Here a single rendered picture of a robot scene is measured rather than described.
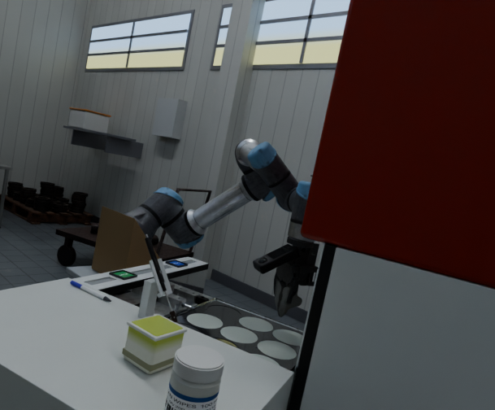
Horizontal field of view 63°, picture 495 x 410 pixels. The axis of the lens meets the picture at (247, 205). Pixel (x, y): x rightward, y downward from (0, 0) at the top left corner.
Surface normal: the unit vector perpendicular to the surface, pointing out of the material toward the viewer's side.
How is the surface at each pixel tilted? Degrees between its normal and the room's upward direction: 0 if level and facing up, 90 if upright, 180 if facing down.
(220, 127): 90
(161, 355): 90
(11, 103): 90
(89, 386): 0
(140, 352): 90
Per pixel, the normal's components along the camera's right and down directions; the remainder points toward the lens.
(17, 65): 0.73, 0.21
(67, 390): 0.20, -0.98
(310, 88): -0.65, -0.07
